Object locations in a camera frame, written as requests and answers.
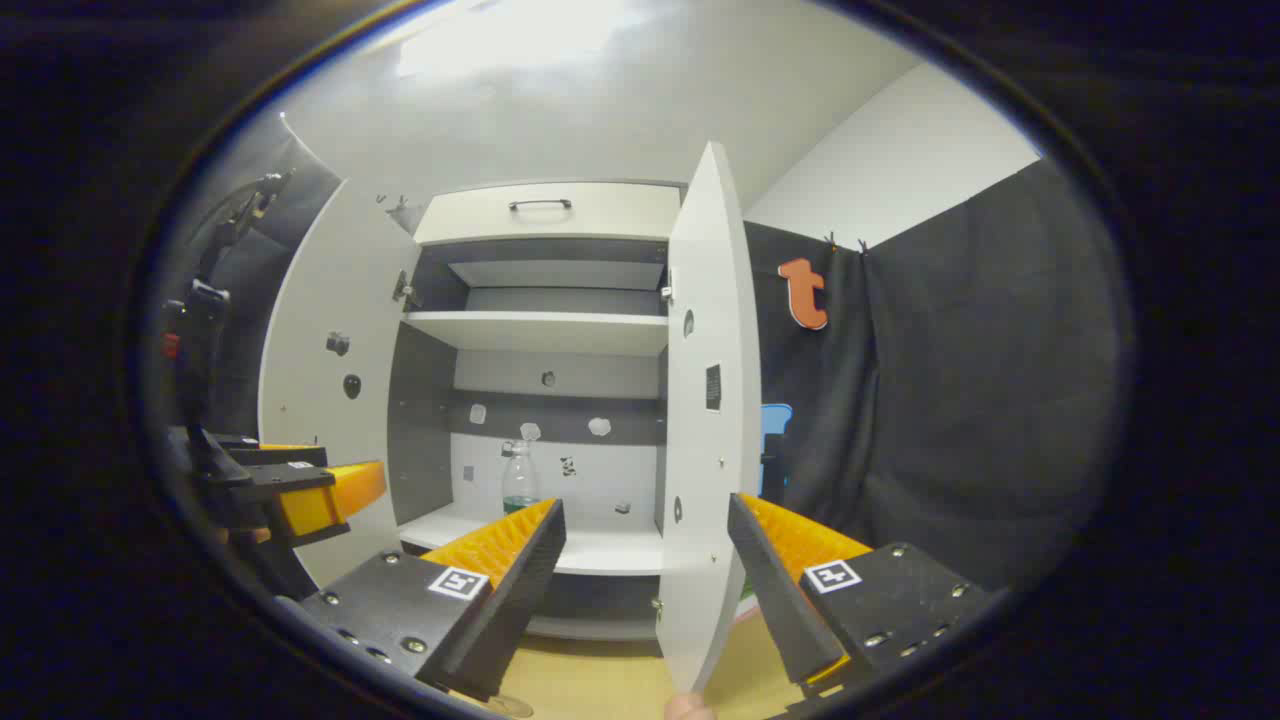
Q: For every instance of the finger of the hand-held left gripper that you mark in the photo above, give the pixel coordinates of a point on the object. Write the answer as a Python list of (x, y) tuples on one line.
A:
[(280, 455), (320, 495)]

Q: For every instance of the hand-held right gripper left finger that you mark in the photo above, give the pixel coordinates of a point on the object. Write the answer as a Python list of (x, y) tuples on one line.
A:
[(520, 590)]

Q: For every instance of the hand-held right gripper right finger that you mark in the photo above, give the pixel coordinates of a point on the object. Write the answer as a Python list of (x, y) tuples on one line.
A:
[(775, 590)]

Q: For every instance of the clear plastic bottle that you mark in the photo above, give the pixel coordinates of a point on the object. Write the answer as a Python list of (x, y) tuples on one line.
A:
[(519, 485)]

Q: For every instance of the round coaster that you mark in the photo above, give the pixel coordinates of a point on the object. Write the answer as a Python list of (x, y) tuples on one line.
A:
[(510, 707)]

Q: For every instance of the white cabinet door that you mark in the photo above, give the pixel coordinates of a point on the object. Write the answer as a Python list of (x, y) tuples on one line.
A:
[(320, 300), (705, 300)]

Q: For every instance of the white and grey cabinet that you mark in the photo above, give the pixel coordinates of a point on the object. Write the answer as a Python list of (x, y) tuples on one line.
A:
[(540, 330)]

